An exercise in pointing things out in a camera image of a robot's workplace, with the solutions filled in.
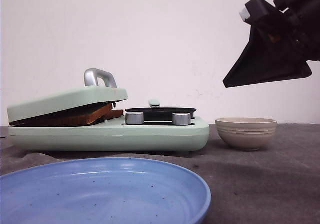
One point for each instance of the black round frying pan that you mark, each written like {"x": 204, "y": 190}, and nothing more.
{"x": 158, "y": 113}

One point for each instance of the white bread slice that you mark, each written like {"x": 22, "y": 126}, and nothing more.
{"x": 111, "y": 114}
{"x": 78, "y": 116}

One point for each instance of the blue plate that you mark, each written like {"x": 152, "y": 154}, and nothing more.
{"x": 104, "y": 190}

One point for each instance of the left silver control knob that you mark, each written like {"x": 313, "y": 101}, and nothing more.
{"x": 134, "y": 118}

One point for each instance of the silver control knob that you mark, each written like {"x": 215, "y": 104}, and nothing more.
{"x": 181, "y": 119}
{"x": 134, "y": 118}

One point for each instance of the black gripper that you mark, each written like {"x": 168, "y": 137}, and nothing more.
{"x": 265, "y": 60}

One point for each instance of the mint green breakfast maker base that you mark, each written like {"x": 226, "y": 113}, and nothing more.
{"x": 113, "y": 135}

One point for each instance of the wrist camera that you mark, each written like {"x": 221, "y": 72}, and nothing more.
{"x": 257, "y": 12}

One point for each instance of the beige ribbed bowl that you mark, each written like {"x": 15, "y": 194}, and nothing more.
{"x": 246, "y": 133}

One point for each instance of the grey table cloth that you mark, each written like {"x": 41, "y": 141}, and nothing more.
{"x": 276, "y": 184}

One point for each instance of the breakfast maker hinged lid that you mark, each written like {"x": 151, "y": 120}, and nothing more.
{"x": 100, "y": 86}

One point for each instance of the right silver control knob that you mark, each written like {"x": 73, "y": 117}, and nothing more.
{"x": 181, "y": 119}

